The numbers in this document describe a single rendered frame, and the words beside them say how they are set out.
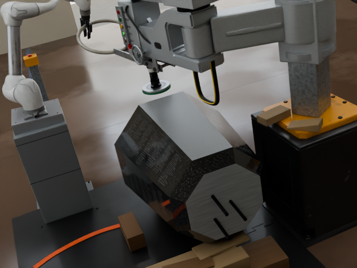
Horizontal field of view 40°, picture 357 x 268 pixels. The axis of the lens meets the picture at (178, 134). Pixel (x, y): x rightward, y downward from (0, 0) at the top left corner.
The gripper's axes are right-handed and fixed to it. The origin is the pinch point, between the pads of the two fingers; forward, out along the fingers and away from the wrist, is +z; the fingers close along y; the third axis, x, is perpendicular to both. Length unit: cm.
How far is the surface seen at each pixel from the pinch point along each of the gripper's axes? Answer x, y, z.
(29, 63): -33, -43, 36
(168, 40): -34, 113, -68
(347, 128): -4, 231, -45
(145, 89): -26, 89, -8
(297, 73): -1, 189, -63
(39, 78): -31, -37, 52
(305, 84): -1, 197, -58
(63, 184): -96, 65, 62
